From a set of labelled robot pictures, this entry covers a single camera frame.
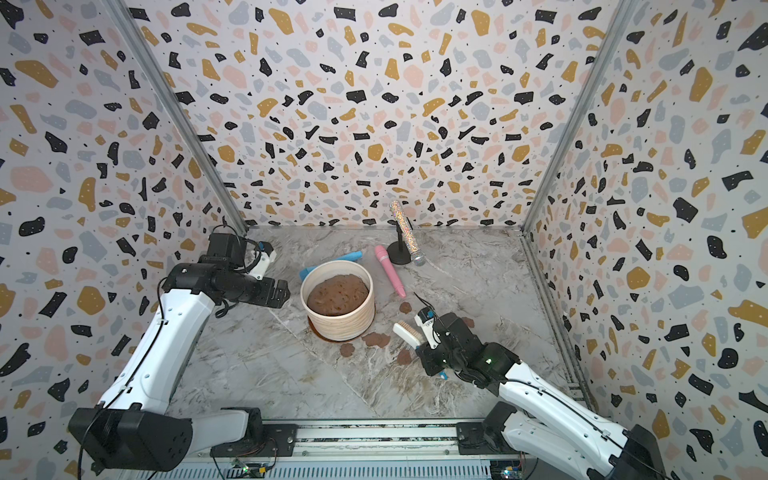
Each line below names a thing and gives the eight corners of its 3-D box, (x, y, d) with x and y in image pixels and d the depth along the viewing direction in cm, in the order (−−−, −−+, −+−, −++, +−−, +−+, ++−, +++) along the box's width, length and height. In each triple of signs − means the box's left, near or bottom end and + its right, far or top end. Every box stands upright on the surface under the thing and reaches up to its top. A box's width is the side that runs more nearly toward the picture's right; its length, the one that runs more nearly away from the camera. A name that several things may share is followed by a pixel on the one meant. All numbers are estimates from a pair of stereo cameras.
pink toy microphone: (400, 298, 103) (400, 294, 101) (375, 250, 117) (374, 246, 115) (408, 295, 104) (408, 291, 102) (382, 248, 118) (382, 243, 116)
